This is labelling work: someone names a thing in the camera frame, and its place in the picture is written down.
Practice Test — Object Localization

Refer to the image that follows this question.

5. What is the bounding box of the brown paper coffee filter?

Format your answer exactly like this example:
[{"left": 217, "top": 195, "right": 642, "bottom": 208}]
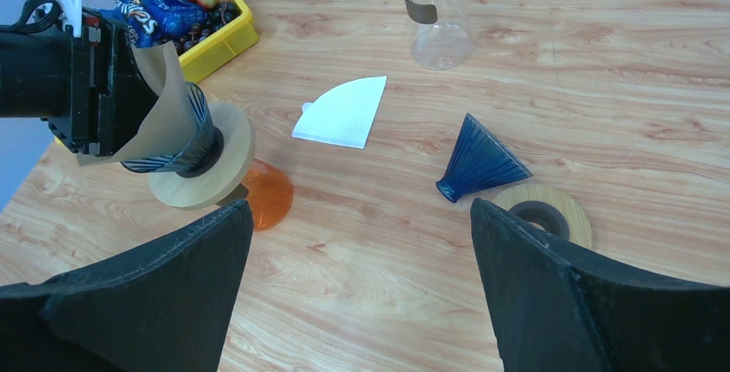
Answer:
[{"left": 75, "top": 42, "right": 197, "bottom": 166}]

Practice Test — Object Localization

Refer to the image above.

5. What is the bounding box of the blue glass dripper cone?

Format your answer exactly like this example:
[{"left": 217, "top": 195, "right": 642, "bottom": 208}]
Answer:
[{"left": 121, "top": 82, "right": 223, "bottom": 177}]

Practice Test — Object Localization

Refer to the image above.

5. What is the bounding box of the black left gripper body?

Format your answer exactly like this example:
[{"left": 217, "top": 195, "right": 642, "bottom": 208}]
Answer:
[{"left": 44, "top": 8, "right": 158, "bottom": 157}]

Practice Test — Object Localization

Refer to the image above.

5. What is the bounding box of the blue chips bag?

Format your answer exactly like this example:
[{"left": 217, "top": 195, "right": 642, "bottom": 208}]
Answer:
[{"left": 99, "top": 0, "right": 206, "bottom": 48}]

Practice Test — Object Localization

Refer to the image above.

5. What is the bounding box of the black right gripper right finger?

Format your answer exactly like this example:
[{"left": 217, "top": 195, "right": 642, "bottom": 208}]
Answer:
[{"left": 470, "top": 199, "right": 729, "bottom": 371}]

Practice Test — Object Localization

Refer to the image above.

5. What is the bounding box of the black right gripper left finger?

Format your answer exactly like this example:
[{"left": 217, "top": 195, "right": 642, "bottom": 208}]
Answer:
[{"left": 1, "top": 200, "right": 253, "bottom": 371}]

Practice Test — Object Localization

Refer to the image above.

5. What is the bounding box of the orange glass carafe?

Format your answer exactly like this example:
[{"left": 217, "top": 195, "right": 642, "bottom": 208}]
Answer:
[{"left": 218, "top": 158, "right": 294, "bottom": 231}]

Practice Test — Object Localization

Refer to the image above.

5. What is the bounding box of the white paper coffee filter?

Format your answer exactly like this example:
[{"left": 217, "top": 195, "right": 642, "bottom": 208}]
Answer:
[{"left": 292, "top": 76, "right": 387, "bottom": 149}]

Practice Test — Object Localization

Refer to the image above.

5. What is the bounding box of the dark grapes bunch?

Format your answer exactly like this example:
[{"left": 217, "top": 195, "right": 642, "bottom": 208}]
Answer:
[{"left": 152, "top": 1, "right": 241, "bottom": 55}]

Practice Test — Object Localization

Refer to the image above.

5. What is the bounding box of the clear glass carafe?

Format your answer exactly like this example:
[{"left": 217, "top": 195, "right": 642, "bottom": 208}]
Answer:
[{"left": 404, "top": 0, "right": 474, "bottom": 71}]

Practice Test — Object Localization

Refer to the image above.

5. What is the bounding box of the yellow plastic tray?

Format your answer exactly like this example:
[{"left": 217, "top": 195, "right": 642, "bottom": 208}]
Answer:
[{"left": 53, "top": 0, "right": 258, "bottom": 83}]

